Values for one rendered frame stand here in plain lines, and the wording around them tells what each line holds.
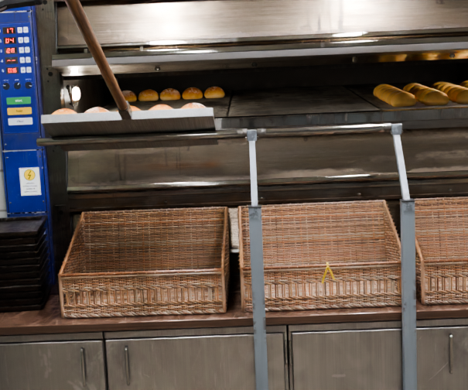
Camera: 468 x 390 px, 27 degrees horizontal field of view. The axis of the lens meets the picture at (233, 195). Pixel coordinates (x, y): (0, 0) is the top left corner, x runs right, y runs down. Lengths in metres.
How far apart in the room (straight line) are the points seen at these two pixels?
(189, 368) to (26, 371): 0.54
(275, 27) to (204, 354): 1.21
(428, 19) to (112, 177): 1.30
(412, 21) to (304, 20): 0.39
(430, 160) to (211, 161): 0.81
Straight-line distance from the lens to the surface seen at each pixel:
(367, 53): 3.47
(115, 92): 2.86
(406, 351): 3.20
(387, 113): 3.64
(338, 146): 3.65
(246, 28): 3.58
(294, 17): 3.59
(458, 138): 3.72
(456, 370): 3.31
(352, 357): 3.25
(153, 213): 3.63
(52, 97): 3.67
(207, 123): 3.17
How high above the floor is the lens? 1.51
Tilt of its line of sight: 10 degrees down
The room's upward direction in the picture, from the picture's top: 3 degrees counter-clockwise
